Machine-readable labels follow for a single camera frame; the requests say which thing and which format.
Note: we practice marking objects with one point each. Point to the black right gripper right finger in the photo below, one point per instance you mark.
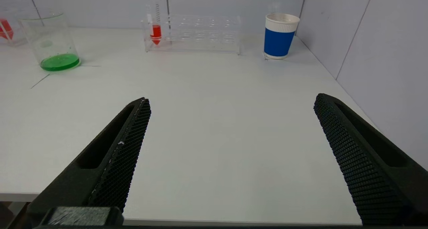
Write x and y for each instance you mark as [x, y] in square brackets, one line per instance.
[374, 168]

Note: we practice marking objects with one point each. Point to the clear glass beaker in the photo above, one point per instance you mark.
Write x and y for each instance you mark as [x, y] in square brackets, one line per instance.
[60, 62]

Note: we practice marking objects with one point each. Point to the clear acrylic test tube rack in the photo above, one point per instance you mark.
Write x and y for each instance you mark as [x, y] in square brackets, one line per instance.
[200, 31]
[18, 38]

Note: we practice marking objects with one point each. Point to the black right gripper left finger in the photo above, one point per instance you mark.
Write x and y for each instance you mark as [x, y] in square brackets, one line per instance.
[113, 162]

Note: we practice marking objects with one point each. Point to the test tube with red pigment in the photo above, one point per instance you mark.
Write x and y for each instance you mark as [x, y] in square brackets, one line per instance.
[155, 31]
[6, 30]

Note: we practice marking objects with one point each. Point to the white paper cup blue sleeve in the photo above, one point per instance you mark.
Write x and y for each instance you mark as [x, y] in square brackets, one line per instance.
[279, 41]

